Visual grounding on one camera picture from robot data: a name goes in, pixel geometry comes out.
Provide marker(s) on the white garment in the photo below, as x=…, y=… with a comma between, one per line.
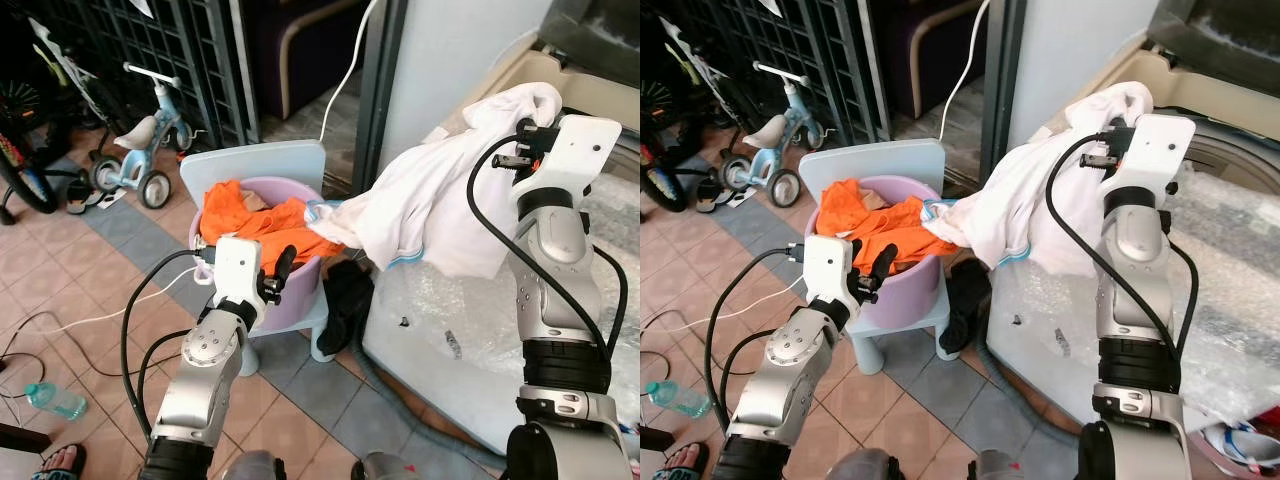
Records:
x=1010, y=200
x=430, y=200

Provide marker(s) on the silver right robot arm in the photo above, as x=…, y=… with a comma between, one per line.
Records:
x=1135, y=260
x=555, y=260

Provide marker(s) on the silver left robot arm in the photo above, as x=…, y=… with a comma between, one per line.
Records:
x=205, y=370
x=790, y=370

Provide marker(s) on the white washing machine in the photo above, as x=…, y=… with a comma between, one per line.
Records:
x=1070, y=60
x=450, y=60

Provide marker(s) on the purple plastic basin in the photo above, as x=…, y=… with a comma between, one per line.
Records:
x=300, y=295
x=915, y=295

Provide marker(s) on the orange garment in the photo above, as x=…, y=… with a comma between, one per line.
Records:
x=270, y=225
x=880, y=222

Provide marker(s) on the black cloth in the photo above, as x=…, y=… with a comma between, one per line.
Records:
x=965, y=300
x=348, y=300

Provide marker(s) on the light blue plastic stool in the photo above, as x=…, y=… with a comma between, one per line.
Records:
x=880, y=160
x=270, y=160

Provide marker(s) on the black bicycle wheel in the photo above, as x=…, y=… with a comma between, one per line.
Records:
x=25, y=180
x=660, y=180

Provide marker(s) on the light blue child tricycle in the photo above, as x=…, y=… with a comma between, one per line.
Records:
x=770, y=150
x=140, y=150

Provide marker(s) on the black sandal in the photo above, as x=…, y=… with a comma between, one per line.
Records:
x=85, y=195
x=712, y=192

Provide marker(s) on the clear bubble wrap sheet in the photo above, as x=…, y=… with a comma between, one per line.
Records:
x=450, y=320
x=1230, y=300

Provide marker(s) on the grey left robot leg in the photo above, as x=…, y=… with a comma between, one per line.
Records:
x=868, y=468
x=255, y=468

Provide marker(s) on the grey robot leg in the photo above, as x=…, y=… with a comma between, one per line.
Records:
x=385, y=468
x=998, y=468
x=868, y=468
x=255, y=468

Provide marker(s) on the dark purple sofa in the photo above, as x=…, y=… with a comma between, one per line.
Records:
x=930, y=40
x=310, y=40

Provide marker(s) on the grey right robot leg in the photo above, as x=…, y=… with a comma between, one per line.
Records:
x=998, y=468
x=385, y=468

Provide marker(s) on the clear plastic water bottle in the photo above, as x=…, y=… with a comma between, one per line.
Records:
x=55, y=400
x=680, y=398

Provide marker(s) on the black grid rack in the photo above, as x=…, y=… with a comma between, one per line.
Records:
x=140, y=40
x=790, y=40

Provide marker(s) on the person's foot in sandal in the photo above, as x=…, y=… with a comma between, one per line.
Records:
x=690, y=462
x=62, y=462

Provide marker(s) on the white and blue sneaker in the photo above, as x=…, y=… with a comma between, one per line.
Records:
x=1245, y=448

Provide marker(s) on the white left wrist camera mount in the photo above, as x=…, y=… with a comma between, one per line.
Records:
x=826, y=265
x=236, y=265

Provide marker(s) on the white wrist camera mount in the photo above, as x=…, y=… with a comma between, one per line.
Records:
x=575, y=150
x=236, y=265
x=1160, y=148
x=826, y=265

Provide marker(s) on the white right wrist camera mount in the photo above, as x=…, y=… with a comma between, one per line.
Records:
x=1160, y=148
x=575, y=150

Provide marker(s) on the dark metal door frame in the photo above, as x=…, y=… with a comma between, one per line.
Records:
x=380, y=90
x=1000, y=90

